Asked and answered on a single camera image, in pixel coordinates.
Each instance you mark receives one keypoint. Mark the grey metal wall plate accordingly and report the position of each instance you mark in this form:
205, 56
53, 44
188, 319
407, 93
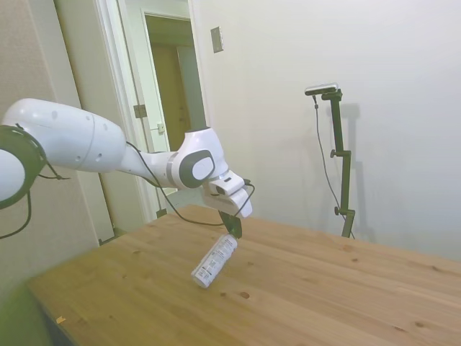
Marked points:
217, 39

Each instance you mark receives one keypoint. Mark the white door frame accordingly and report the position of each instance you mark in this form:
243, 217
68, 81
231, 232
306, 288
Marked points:
119, 90

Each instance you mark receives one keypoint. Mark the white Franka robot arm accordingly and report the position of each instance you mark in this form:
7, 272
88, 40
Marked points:
83, 138

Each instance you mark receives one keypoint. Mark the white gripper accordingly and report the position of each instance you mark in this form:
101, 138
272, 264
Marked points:
230, 203

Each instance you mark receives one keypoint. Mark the grey exterior stereo camera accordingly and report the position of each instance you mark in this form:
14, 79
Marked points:
321, 88

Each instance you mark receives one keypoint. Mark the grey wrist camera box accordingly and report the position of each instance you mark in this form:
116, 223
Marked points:
227, 184

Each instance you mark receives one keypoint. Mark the small yellow scrap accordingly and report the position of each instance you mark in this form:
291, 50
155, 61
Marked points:
60, 319

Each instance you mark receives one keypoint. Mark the metal door hinge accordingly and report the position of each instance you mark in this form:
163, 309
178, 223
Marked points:
140, 110

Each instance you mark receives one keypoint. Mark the dark green camera stand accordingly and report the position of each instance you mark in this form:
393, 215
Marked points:
343, 158

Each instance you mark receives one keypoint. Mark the white labelled water bottle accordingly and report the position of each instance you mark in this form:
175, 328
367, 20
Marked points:
215, 260

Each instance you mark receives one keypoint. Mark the metal door strike plate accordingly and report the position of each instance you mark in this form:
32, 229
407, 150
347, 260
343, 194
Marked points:
161, 128

